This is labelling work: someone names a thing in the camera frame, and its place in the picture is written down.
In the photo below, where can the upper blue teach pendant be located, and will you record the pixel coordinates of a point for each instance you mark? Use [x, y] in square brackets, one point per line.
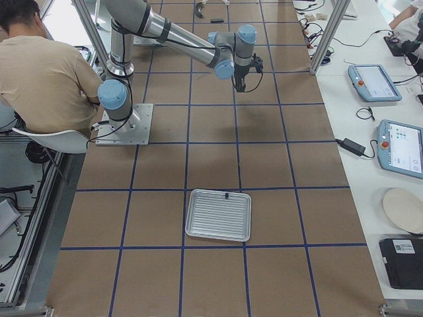
[373, 83]

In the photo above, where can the silver metal tray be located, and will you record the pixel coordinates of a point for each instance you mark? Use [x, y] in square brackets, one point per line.
[212, 216]

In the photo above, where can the blue teach pendant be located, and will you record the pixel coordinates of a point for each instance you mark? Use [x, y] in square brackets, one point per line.
[399, 148]
[373, 83]

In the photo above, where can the black box device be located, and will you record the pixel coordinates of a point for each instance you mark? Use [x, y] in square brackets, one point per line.
[403, 262]

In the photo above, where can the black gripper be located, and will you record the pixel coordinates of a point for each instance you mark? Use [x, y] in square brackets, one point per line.
[240, 75]

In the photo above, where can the person in beige shirt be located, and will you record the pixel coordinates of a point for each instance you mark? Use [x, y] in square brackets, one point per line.
[47, 83]

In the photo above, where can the lower blue teach pendant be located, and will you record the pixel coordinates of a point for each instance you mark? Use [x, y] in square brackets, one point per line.
[399, 148]

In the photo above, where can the black power adapter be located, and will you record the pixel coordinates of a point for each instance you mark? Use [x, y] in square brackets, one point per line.
[352, 147]

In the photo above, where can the beige round plate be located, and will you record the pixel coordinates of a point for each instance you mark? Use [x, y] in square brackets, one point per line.
[404, 209]

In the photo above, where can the aluminium frame post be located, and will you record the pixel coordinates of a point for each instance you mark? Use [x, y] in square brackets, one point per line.
[328, 34]

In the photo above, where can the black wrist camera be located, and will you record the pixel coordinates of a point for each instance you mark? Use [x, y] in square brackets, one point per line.
[257, 63]

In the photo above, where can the brass brake shoe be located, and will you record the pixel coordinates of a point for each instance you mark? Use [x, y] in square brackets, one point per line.
[198, 10]

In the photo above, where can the white chair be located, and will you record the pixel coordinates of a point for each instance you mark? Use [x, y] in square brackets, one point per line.
[69, 141]

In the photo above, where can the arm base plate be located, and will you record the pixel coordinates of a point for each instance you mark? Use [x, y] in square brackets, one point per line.
[136, 130]

